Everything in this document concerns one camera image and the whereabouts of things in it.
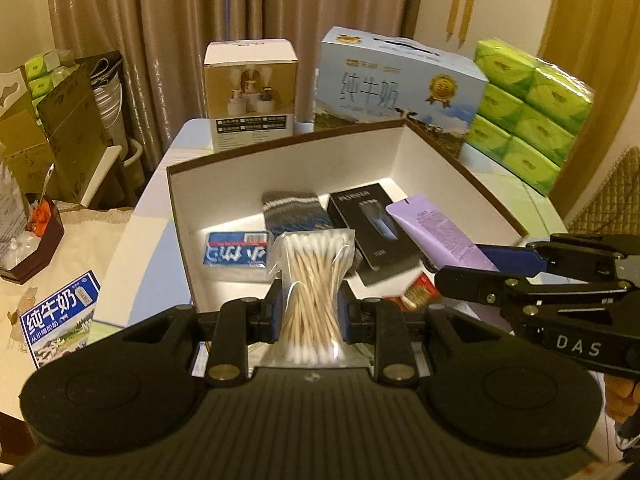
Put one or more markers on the black shaver box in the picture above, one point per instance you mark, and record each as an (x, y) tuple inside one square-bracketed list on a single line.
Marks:
[(370, 220)]

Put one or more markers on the white plastic bucket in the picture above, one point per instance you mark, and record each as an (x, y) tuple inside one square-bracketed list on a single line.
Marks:
[(112, 110)]

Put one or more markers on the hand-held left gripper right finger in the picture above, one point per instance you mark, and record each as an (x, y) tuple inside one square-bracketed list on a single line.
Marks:
[(345, 312)]

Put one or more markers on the green tissue pack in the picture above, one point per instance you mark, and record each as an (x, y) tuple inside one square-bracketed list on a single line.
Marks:
[(37, 67)]

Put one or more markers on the bundle of green tissue packs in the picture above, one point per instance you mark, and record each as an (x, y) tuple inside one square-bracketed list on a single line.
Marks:
[(525, 110)]

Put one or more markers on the dark brown small box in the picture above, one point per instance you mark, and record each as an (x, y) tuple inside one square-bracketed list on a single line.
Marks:
[(47, 247)]

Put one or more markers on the brown curtain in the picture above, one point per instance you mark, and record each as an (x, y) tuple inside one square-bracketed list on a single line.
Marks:
[(165, 10)]

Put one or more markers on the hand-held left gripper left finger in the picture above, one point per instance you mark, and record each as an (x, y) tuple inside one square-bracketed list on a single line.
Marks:
[(278, 312)]

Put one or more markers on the white cardboard cutout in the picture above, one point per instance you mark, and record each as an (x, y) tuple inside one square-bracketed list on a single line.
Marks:
[(12, 95)]

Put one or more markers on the metal spoon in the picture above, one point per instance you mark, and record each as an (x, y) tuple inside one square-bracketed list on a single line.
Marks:
[(47, 180)]

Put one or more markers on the bag of cotton swabs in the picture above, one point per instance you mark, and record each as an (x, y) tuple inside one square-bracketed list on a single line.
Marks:
[(310, 285)]

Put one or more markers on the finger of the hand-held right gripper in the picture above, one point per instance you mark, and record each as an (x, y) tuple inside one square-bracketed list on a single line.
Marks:
[(475, 282), (515, 260)]

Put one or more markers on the red packet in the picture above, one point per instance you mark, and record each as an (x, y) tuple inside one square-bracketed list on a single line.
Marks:
[(420, 292)]

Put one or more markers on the blue milk carton case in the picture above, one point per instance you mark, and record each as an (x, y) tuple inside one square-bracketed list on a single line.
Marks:
[(380, 80)]

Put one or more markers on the blue tissue pack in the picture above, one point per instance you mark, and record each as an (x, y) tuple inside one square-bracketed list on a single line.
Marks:
[(235, 255)]

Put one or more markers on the beige product box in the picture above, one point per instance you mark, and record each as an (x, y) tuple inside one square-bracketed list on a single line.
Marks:
[(250, 90)]

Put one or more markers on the purple cream tube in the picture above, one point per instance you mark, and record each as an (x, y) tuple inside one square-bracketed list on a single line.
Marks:
[(440, 235)]

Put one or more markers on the small blue milk carton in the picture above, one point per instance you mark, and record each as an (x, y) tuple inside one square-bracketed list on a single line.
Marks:
[(55, 320)]

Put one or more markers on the quilted chair cover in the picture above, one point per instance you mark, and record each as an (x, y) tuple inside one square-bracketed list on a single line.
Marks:
[(615, 185)]

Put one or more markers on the person's right hand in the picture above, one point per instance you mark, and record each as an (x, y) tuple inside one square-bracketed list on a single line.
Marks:
[(622, 400)]

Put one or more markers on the striped knitted sock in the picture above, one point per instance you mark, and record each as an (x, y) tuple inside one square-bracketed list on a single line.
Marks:
[(295, 210)]

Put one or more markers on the plain cardboard box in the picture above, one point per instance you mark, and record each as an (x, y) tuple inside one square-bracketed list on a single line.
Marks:
[(65, 120)]

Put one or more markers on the white plastic bag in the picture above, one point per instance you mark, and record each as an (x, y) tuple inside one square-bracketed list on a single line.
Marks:
[(12, 195)]

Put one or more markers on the white cardboard box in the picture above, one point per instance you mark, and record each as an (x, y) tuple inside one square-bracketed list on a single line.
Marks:
[(300, 165)]

